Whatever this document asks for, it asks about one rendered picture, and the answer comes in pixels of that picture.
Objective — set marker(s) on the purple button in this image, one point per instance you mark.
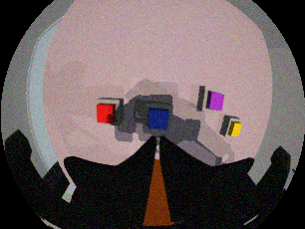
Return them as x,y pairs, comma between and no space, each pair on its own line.
210,100

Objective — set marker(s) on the red button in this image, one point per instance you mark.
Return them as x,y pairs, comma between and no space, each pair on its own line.
109,111

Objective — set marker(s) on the yellow button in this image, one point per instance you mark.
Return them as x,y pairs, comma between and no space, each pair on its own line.
231,126

